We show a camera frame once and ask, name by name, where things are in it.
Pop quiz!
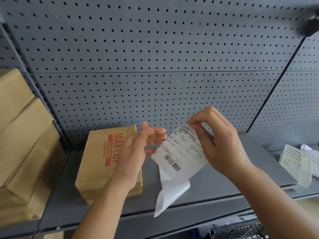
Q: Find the person's right hand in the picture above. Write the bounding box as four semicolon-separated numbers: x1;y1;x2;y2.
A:
187;106;251;177

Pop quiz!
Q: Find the person's left hand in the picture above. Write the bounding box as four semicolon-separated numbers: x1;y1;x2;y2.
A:
113;121;167;187

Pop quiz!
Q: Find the white barcode shipping label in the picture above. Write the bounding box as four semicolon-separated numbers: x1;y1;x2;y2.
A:
151;124;209;182

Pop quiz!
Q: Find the person's right forearm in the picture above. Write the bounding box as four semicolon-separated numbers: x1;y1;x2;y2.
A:
230;162;319;239

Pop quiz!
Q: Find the person's left forearm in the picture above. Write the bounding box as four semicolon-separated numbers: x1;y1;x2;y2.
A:
72;175;140;239

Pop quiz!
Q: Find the brown cardboard box red print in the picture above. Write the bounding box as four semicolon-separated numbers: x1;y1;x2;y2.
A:
75;125;144;206

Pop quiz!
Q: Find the wide grey pegboard panel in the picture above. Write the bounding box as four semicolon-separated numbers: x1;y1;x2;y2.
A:
0;0;319;151

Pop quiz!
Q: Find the translucent white label backing sheet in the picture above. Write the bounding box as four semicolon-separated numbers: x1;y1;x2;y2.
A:
154;165;191;218

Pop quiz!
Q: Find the narrow grey pegboard panel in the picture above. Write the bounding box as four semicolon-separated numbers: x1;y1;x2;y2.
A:
248;30;319;152

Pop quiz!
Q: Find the white plastic perforated basket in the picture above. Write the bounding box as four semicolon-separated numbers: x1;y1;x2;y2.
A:
278;144;312;192

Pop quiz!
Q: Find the clear plastic bag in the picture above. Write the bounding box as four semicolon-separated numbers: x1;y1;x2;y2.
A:
300;144;319;178

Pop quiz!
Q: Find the plain brown cardboard box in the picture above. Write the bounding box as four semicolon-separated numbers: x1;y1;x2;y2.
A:
0;185;51;228
5;121;66;205
0;97;54;187
0;68;35;133

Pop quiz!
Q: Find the black blurred object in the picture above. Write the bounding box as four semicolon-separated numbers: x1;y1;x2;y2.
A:
297;7;319;37

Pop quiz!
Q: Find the black wire mesh basket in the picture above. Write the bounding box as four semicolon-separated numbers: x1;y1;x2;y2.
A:
208;218;270;239

